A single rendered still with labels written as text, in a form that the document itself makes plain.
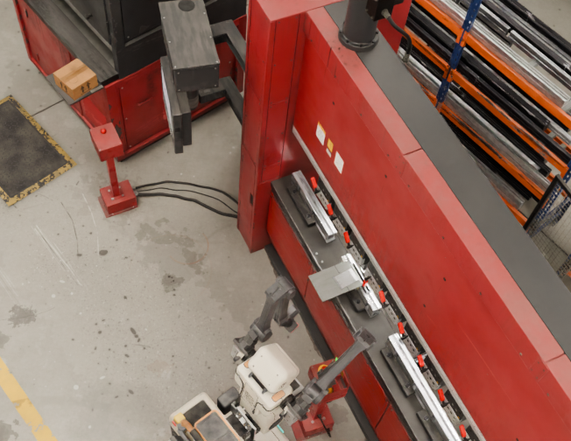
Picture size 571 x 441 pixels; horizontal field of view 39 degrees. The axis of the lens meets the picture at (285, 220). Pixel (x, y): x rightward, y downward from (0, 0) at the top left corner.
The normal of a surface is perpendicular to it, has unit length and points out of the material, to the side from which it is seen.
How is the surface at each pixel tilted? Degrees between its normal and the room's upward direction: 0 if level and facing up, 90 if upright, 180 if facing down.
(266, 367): 48
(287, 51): 90
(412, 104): 0
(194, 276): 0
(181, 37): 0
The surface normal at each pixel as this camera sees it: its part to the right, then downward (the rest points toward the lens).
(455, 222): 0.08, -0.53
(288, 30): 0.44, 0.78
